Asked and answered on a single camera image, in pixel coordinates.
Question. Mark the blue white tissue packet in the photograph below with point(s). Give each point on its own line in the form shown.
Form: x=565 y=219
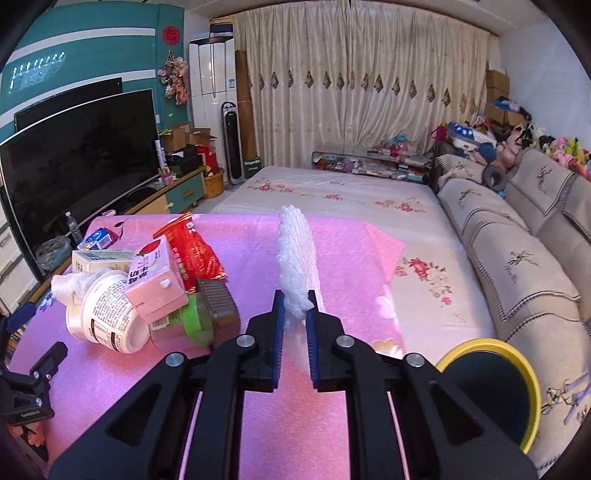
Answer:
x=99 y=238

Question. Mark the white printed paper tub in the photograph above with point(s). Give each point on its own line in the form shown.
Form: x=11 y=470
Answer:
x=106 y=314

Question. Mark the cluttered glass low table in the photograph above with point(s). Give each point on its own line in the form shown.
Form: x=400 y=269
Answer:
x=332 y=164

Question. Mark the stacked cardboard boxes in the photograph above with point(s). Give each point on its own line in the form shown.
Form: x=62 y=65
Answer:
x=497 y=83

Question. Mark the dark blue box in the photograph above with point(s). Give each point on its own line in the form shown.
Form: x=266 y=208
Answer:
x=222 y=28

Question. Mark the crumpled white tissue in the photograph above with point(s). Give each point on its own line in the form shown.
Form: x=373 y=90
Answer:
x=69 y=286

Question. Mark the grey neck pillow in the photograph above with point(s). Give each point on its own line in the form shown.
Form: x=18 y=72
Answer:
x=496 y=177

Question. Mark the red snack packet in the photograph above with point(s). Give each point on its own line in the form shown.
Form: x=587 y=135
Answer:
x=198 y=249

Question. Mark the pile of plush toys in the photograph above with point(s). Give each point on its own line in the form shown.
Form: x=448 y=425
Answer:
x=568 y=150

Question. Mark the white drawer unit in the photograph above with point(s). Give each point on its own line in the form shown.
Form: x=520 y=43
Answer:
x=14 y=272

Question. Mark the blue star patterned bag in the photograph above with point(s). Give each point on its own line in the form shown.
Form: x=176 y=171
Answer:
x=461 y=131

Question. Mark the black clamp mount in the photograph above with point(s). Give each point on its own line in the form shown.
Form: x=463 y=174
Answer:
x=27 y=387

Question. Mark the clear cup with brown lid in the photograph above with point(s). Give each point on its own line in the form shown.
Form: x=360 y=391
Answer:
x=201 y=318

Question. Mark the teal wooden television cabinet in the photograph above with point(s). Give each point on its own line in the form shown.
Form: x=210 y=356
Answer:
x=184 y=194

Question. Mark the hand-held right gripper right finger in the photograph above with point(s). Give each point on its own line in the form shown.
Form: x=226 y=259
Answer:
x=312 y=348

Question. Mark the clear water bottle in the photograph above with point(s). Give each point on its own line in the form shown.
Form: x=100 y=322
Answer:
x=74 y=230

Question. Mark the white bubble wrap piece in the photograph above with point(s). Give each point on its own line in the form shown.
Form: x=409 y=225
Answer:
x=295 y=258

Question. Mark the white floral bed sheet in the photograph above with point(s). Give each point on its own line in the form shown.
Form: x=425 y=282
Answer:
x=346 y=189

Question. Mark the red bag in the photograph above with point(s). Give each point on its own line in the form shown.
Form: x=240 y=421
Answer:
x=208 y=159

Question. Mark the cream patterned curtain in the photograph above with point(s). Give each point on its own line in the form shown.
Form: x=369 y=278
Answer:
x=360 y=92

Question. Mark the black tower fan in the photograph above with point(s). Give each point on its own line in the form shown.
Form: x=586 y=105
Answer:
x=231 y=143

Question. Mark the black wall-mounted screen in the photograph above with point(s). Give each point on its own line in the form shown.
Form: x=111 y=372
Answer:
x=69 y=99

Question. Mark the open cardboard box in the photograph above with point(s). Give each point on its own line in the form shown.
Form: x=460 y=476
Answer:
x=174 y=138
x=201 y=137

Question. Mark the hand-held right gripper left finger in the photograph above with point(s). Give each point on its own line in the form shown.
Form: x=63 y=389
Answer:
x=278 y=344

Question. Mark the green carton box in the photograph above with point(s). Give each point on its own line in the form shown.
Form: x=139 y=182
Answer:
x=251 y=167

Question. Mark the pink tablecloth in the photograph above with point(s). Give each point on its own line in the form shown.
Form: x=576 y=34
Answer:
x=249 y=249

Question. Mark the beige printed box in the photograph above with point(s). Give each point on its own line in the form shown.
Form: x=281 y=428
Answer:
x=99 y=259

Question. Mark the pink drink carton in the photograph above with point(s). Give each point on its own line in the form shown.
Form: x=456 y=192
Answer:
x=154 y=277

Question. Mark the artificial flower decoration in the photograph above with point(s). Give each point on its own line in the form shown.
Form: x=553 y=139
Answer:
x=175 y=81

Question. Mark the yellow rimmed waste bin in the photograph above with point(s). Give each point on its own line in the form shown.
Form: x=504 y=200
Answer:
x=489 y=397

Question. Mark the large black television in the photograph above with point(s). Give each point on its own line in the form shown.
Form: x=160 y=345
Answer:
x=69 y=170

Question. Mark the brown cardboard panel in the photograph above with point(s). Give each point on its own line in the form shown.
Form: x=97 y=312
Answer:
x=244 y=101

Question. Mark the yellow wicker basket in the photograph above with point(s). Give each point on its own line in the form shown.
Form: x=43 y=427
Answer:
x=214 y=183

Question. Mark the red round wall sticker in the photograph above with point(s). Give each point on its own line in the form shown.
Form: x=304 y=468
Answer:
x=170 y=34

